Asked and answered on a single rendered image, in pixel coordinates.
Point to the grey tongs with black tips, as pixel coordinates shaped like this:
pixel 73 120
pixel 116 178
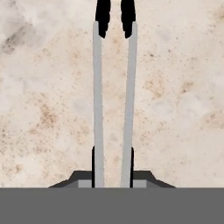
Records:
pixel 98 116

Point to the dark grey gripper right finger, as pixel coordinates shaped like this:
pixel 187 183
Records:
pixel 145 178

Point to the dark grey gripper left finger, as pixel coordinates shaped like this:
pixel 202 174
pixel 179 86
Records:
pixel 76 178

